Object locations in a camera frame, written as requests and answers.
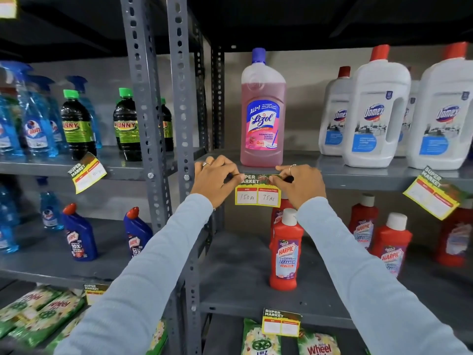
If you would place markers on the person's left hand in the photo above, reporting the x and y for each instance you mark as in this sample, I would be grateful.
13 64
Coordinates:
210 181

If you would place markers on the person's right hand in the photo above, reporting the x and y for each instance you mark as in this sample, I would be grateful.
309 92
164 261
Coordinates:
305 186

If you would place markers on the person's right thumb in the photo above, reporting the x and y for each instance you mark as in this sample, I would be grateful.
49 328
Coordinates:
279 182

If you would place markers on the person's left thumb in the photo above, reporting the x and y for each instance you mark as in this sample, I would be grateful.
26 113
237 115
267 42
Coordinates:
235 180

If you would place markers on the yellow handwritten price tag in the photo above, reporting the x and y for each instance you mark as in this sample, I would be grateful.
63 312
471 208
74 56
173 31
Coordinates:
258 197

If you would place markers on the person's right forearm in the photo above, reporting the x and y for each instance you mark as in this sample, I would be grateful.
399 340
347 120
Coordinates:
362 284

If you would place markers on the person's left forearm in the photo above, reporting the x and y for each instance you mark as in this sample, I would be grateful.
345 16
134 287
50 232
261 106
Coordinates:
147 277

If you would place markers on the red bathroom cleaner bottle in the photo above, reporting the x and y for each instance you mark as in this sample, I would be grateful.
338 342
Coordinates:
364 225
456 240
278 216
285 255
391 251

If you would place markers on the pink floor cleaner bottle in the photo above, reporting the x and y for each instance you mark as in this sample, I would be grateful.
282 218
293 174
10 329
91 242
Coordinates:
263 118

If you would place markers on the white cleaner bottle red cap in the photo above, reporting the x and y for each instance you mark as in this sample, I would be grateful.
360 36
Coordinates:
443 121
406 125
334 121
373 118

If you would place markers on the dark bottle green cap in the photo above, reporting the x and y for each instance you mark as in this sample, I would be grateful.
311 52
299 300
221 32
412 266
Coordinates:
78 129
127 129
167 129

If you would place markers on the grey metal shelving rack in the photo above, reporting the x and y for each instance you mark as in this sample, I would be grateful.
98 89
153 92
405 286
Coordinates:
236 277
147 107

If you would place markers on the blue toilet cleaner bottle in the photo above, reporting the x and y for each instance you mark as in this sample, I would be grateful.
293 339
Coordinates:
136 234
79 236

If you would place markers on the yellow blank price tag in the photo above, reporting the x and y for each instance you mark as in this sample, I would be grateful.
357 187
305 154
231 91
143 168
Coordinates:
281 323
7 6
88 174
432 195
94 293

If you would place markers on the green detergent powder packet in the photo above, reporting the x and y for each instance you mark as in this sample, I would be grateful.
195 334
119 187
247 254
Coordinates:
317 345
158 338
48 321
26 305
64 332
258 340

